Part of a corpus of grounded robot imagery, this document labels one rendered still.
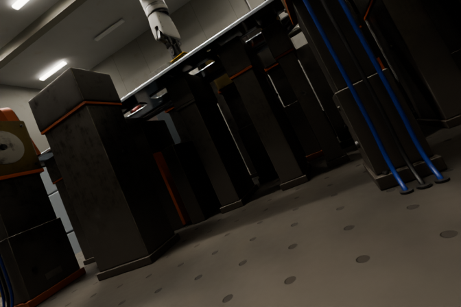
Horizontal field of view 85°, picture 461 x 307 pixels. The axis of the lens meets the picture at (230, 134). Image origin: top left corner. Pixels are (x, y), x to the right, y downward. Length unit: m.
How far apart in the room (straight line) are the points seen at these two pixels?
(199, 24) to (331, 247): 9.26
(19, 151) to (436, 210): 0.68
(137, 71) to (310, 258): 10.05
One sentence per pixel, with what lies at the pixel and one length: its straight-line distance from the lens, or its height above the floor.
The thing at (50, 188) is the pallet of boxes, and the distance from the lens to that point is 2.30.
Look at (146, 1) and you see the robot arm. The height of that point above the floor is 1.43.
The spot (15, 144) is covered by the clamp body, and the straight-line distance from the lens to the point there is 0.69.
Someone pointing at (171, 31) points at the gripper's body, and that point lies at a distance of 1.02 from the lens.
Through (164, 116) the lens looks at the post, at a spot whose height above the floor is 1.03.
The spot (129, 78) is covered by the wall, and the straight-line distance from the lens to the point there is 10.33.
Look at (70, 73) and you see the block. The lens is 0.48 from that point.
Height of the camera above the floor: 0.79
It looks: 5 degrees up
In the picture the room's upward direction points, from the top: 25 degrees counter-clockwise
